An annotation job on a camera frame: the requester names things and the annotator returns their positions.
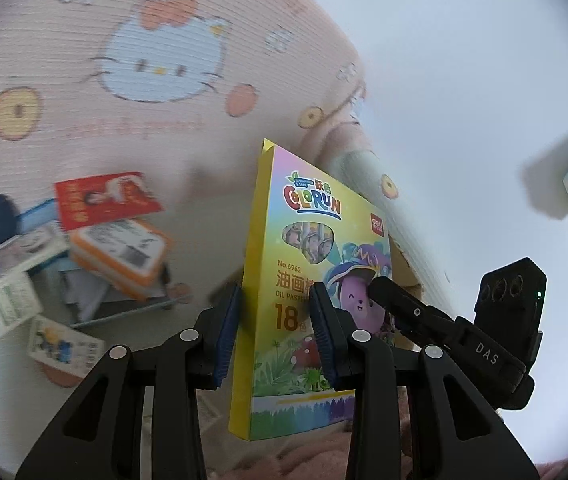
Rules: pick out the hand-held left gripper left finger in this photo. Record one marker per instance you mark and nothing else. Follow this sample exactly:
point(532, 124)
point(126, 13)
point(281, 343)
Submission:
point(229, 330)

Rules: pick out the red printed packet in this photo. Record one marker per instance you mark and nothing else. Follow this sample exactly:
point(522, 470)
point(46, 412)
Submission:
point(109, 200)

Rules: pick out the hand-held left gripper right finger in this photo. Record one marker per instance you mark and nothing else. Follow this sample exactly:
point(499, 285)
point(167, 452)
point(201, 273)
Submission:
point(321, 330)

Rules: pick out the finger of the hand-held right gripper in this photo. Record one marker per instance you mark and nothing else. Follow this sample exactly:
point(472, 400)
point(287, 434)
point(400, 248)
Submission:
point(414, 312)

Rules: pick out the yellow oil pastel box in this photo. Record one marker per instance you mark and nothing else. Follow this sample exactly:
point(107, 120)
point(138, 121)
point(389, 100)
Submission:
point(289, 240)

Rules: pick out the orange white tissue pack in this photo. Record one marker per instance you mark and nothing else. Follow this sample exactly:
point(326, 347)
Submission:
point(119, 247)

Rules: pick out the white box with blue cartoon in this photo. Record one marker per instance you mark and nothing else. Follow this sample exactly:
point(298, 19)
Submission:
point(64, 345)

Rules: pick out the white box with green print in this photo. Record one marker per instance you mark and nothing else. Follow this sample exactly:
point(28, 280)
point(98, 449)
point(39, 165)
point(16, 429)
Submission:
point(4, 305)

